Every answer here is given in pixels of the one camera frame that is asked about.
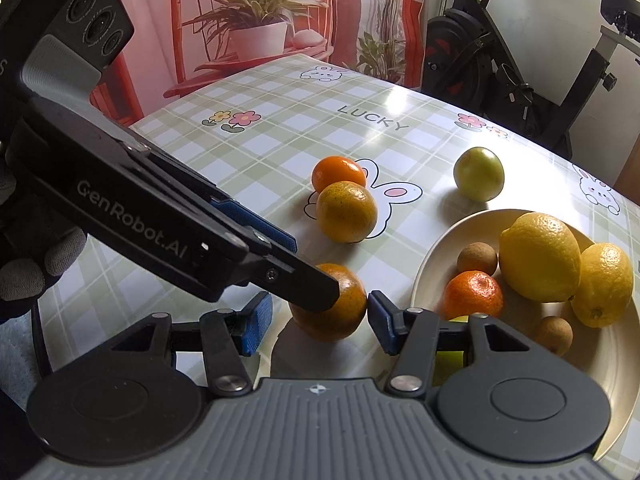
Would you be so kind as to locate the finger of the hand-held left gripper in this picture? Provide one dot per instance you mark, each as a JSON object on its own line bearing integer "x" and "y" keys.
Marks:
{"x": 310, "y": 290}
{"x": 250, "y": 222}

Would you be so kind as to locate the yellow-green round fruit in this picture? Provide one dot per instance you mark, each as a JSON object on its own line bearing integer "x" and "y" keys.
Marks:
{"x": 450, "y": 362}

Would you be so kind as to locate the green plaid tablecloth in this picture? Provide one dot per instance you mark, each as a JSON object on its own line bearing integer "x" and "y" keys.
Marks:
{"x": 280, "y": 125}

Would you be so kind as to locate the cream round plate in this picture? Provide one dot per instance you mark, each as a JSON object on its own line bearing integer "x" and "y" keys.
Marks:
{"x": 615, "y": 360}

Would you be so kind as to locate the small yellow lemon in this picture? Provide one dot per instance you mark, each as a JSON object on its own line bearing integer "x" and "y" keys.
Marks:
{"x": 602, "y": 285}

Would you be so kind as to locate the black exercise bike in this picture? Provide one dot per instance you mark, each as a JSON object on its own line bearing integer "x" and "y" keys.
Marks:
{"x": 475, "y": 60}

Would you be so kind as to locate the bright orange tangerine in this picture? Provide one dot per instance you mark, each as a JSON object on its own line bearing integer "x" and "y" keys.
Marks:
{"x": 472, "y": 295}
{"x": 337, "y": 172}

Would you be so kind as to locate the large yellow lemon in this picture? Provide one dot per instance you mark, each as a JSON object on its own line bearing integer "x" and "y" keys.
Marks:
{"x": 540, "y": 257}

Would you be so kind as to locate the dull speckled orange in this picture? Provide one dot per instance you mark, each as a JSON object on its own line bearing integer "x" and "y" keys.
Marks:
{"x": 345, "y": 320}
{"x": 346, "y": 211}

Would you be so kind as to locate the blue-grey towel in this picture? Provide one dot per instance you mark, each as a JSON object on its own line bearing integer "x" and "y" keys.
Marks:
{"x": 17, "y": 360}

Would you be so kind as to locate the light wooden board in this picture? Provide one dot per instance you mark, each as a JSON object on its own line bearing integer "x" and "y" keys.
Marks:
{"x": 631, "y": 165}

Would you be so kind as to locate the green round citrus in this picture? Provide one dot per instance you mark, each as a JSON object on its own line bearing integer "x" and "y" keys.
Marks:
{"x": 478, "y": 173}

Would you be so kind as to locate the small brown longan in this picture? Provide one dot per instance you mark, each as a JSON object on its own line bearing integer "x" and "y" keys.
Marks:
{"x": 477, "y": 258}
{"x": 552, "y": 335}

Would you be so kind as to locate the person's left hand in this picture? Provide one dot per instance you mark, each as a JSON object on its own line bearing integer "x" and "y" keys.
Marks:
{"x": 30, "y": 260}

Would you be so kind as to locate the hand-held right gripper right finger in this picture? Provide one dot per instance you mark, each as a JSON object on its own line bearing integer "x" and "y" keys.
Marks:
{"x": 382, "y": 322}

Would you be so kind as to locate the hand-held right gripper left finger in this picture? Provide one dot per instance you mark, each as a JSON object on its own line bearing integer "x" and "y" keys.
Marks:
{"x": 255, "y": 327}

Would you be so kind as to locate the pink printed wall cloth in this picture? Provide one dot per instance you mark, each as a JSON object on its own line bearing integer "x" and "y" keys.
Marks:
{"x": 350, "y": 10}

